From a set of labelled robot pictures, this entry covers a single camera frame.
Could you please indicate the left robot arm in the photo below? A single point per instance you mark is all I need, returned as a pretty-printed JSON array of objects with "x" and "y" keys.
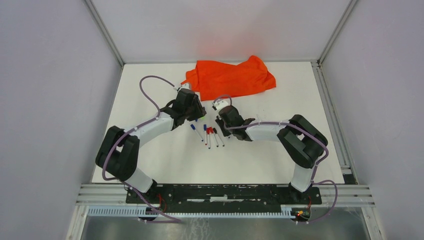
[{"x": 119, "y": 152}]

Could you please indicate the aluminium frame rail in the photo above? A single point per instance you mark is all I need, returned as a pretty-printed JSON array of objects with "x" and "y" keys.
[{"x": 342, "y": 195}]

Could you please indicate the orange cloth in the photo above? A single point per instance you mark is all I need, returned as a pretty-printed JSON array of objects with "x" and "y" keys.
[{"x": 213, "y": 78}]

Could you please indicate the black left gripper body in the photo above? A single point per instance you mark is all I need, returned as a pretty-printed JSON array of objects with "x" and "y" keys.
[{"x": 195, "y": 111}]

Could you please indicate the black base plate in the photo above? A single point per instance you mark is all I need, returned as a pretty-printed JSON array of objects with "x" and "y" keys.
[{"x": 225, "y": 198}]

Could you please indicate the blue capped pen left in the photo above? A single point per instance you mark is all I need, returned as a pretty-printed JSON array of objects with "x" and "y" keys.
[{"x": 205, "y": 134}]

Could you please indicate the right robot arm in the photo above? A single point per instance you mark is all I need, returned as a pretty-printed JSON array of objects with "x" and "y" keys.
[{"x": 305, "y": 144}]

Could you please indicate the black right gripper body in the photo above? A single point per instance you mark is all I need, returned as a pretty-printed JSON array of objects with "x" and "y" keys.
[{"x": 226, "y": 132}]

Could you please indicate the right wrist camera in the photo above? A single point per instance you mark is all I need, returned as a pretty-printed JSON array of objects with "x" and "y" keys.
[{"x": 219, "y": 105}]

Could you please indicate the black capped white pen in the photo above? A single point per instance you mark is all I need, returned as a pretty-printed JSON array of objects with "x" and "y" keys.
[{"x": 218, "y": 137}]

